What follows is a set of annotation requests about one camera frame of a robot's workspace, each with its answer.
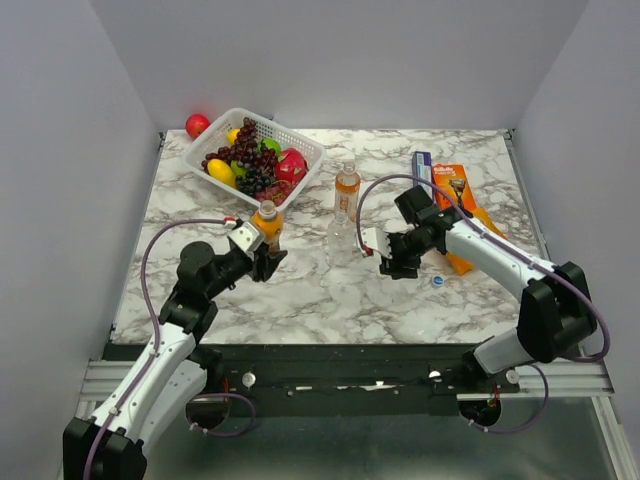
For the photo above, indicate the tall orange drink bottle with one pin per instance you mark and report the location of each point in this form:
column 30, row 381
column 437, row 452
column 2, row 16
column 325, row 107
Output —
column 347, row 188

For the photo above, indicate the yellow lemon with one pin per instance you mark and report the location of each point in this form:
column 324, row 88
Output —
column 232, row 136

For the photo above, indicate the pink dragon fruit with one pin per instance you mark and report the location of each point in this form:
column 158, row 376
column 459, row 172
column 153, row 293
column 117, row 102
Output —
column 291, row 166

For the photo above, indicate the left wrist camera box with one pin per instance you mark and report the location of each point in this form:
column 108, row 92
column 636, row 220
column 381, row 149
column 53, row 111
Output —
column 247, row 237

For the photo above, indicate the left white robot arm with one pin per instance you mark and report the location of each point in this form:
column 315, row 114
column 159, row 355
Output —
column 114, row 442

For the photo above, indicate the small orange juice bottle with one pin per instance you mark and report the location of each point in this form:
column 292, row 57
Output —
column 269, row 220

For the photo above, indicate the dark purple grape bunch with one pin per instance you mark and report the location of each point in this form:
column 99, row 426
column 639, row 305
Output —
column 246, row 153

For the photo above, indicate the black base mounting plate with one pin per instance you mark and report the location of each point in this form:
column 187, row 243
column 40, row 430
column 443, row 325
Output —
column 259, row 381

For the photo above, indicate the orange snack bag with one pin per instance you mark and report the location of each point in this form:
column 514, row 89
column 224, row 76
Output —
column 469, row 246

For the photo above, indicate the clear plastic bottle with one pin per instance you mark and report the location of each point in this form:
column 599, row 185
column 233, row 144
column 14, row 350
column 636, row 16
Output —
column 340, row 239

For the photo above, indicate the aluminium frame rail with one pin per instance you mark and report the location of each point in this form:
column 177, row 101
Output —
column 565, row 379

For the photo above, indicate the red apple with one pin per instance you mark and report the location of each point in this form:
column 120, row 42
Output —
column 196, row 124

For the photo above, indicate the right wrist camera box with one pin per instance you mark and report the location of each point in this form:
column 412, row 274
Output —
column 375, row 240

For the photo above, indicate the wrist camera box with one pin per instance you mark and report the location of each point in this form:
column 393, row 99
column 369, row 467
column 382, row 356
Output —
column 247, row 237
column 375, row 240

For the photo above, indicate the green apple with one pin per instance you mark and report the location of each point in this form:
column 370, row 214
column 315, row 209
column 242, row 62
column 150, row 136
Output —
column 270, row 144

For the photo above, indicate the black grape bunch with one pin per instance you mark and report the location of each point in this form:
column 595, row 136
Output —
column 254, row 182

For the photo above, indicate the blue toothpaste box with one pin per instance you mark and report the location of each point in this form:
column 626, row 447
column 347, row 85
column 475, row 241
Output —
column 421, row 163

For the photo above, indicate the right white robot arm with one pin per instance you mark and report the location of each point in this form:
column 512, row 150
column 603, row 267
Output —
column 553, row 317

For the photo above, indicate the white plastic fruit basket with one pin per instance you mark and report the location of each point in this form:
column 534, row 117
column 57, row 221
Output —
column 215, row 136

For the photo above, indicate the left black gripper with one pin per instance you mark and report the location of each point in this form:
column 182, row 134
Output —
column 268, row 265

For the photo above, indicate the orange razor package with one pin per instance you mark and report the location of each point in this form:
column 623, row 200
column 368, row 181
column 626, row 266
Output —
column 452, row 179

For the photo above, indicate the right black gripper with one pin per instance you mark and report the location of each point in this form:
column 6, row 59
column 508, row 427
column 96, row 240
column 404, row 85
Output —
column 393, row 267

